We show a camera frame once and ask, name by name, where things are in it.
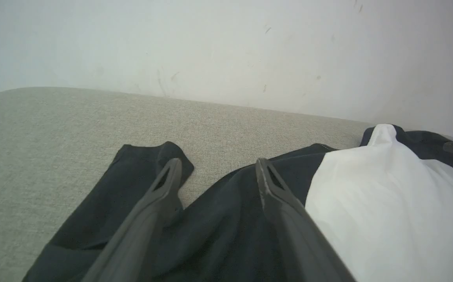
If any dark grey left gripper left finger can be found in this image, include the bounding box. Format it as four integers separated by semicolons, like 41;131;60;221
82;158;183;282

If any white and black t-shirt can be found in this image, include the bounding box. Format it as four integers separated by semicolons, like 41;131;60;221
22;124;453;282

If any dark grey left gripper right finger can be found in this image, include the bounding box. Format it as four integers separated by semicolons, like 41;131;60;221
255;158;356;282

